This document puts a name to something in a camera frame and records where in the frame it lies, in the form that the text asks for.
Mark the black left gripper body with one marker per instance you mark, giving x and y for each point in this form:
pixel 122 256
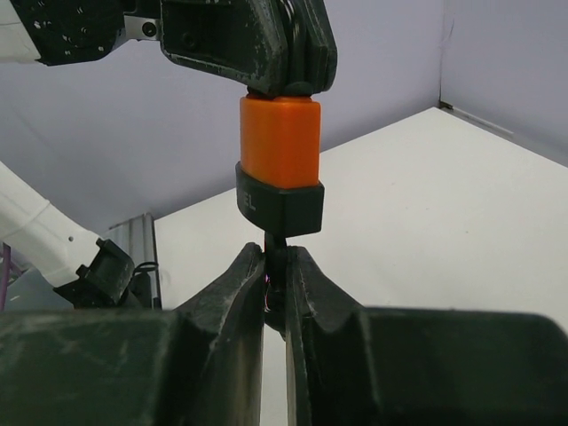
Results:
pixel 64 32

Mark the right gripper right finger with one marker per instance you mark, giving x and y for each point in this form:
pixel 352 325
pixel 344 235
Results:
pixel 348 364

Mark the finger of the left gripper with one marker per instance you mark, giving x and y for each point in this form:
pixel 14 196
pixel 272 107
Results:
pixel 249 42
pixel 312 51

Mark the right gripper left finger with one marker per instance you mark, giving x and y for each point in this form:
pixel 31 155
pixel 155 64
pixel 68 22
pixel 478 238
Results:
pixel 200 364

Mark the orange black padlock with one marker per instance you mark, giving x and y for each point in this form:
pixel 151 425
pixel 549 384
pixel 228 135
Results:
pixel 278 175

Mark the black headed key bunch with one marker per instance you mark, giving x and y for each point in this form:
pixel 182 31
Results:
pixel 276 265

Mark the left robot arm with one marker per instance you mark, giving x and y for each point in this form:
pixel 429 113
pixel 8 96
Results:
pixel 80 266

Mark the aluminium table frame rail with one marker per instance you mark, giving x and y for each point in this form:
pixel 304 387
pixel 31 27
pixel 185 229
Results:
pixel 136 237

